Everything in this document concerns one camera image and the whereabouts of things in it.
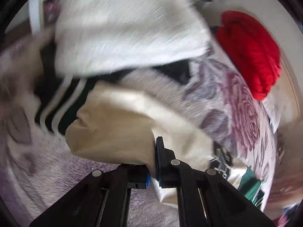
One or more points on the red puffy garment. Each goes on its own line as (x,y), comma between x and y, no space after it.
(252,50)

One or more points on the white fluffy garment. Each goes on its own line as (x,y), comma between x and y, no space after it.
(104,36)

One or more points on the green and cream varsity jacket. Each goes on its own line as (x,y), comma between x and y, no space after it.
(120,125)

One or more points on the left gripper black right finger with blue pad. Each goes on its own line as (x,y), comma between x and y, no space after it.
(204,198)

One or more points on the floral plush bed blanket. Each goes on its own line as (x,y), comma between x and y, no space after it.
(38,167)

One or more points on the black garment with white stripes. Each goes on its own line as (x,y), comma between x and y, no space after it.
(62,97)

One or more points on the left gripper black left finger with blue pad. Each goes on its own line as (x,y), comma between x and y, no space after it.
(99,199)

